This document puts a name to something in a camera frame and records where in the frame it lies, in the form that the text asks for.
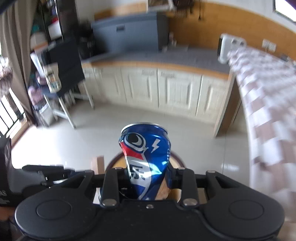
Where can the black paper bag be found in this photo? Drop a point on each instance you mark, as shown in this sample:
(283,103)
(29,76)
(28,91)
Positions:
(87,47)

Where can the white wall socket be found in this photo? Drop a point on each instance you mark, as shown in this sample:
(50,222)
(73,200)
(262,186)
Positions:
(269,45)

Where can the tan cardboard piece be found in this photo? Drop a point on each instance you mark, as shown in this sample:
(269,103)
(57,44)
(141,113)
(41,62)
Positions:
(97,164)

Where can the white metal frame chair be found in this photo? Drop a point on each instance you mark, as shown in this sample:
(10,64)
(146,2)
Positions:
(64,111)

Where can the beige ribbed waste bin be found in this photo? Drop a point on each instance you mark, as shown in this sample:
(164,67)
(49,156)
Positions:
(167,192)

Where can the printed canvas tote bag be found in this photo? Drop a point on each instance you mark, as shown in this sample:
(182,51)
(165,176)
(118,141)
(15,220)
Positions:
(159,4)

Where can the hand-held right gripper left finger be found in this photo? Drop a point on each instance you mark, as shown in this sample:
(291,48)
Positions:
(111,185)

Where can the black shelf rack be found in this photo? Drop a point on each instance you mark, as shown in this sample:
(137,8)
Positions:
(57,23)

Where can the grey countertop mat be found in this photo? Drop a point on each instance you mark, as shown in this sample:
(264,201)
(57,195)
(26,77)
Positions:
(173,58)

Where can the brown leather handbag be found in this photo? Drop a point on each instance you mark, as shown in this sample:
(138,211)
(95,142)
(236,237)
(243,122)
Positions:
(182,5)

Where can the white space heater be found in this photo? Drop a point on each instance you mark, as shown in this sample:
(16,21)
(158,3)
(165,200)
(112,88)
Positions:
(227,48)

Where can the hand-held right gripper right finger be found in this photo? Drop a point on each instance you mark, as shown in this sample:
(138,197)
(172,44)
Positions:
(188,185)

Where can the black balcony railing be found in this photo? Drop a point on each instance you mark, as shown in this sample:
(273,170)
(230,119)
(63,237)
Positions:
(10,115)

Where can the beige curtain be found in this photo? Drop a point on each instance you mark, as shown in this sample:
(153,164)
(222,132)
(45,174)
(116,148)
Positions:
(16,46)

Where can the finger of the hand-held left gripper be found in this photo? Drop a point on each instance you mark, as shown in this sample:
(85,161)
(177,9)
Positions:
(46,168)
(55,179)

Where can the cream cabinet with wooden top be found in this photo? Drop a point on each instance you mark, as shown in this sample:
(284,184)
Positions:
(161,92)

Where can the grey storage box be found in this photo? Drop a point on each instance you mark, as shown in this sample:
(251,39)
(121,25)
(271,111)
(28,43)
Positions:
(129,32)

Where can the brown white checkered tablecloth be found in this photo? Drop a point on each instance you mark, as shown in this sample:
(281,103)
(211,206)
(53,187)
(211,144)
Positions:
(266,92)

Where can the dark framed window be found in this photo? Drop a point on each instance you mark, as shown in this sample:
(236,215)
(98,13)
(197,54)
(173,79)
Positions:
(285,9)

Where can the black cloth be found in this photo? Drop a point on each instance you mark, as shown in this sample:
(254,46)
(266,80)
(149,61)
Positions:
(68,67)

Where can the crushed blue drink can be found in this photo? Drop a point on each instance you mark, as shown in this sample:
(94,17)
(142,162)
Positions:
(143,148)

